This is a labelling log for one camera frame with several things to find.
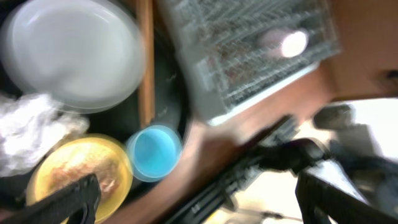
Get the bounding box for pink cup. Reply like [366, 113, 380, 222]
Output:
[258, 28, 309, 58]

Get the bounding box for white napkin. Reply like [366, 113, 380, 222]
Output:
[1, 93, 90, 177]

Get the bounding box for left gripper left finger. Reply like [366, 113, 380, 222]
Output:
[1, 174, 101, 224]

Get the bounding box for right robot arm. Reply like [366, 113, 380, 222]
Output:
[164, 104, 397, 223]

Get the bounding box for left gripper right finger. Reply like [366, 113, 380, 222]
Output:
[295, 172, 397, 224]

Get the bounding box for food scraps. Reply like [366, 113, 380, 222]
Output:
[48, 152, 120, 201]

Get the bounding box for wooden chopstick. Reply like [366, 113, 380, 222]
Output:
[136, 0, 155, 128]

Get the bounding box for grey plate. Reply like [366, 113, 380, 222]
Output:
[1, 0, 146, 113]

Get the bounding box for grey dishwasher rack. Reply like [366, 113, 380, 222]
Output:
[158, 0, 340, 126]

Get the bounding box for blue cup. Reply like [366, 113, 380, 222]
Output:
[125, 125, 183, 182]

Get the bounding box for round black tray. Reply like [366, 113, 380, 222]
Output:
[0, 0, 192, 212]

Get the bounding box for yellow bowl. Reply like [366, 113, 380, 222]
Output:
[26, 134, 133, 223]

